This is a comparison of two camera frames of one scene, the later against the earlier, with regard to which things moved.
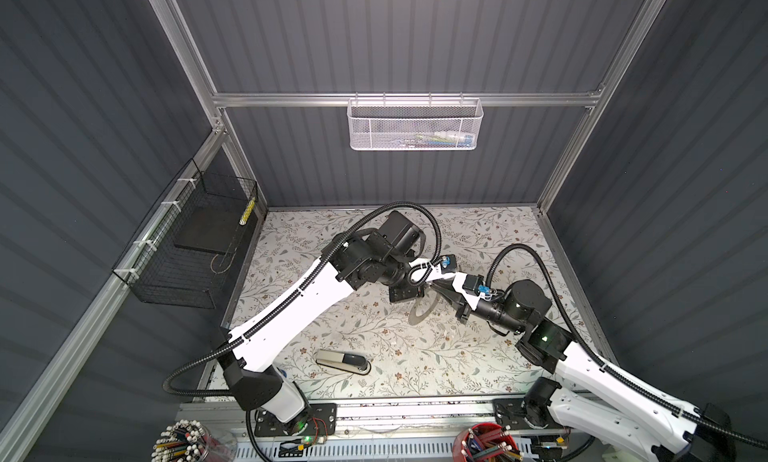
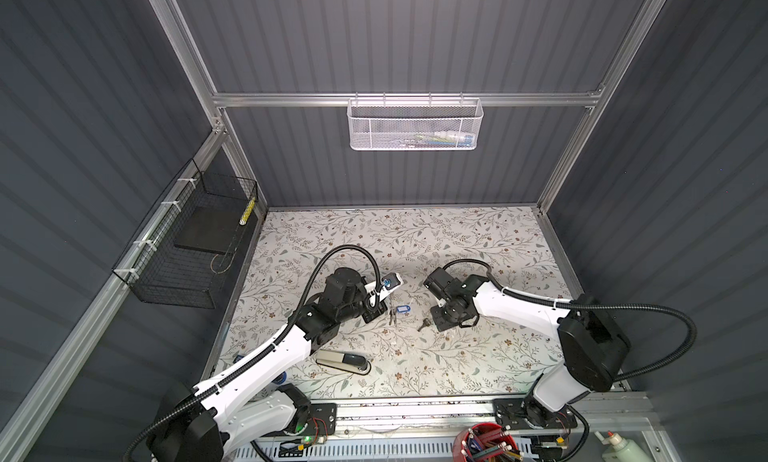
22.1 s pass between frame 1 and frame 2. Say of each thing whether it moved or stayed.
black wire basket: stayed
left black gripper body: moved
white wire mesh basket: stayed
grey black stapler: stayed
